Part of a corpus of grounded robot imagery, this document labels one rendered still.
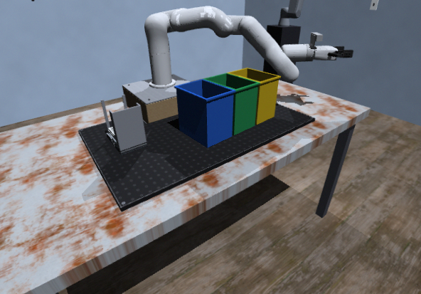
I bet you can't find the blue open bin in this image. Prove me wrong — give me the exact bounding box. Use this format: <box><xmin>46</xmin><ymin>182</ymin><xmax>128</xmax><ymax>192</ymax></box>
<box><xmin>176</xmin><ymin>79</ymin><xmax>236</xmax><ymax>148</ymax></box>

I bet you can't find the green bin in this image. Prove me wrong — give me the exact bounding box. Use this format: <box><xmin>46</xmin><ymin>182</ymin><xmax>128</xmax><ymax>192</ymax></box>
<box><xmin>206</xmin><ymin>73</ymin><xmax>260</xmax><ymax>135</ymax></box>

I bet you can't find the yellow open-top bin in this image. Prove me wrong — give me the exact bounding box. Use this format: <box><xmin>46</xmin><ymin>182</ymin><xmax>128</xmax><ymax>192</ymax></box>
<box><xmin>229</xmin><ymin>68</ymin><xmax>281</xmax><ymax>125</ymax></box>

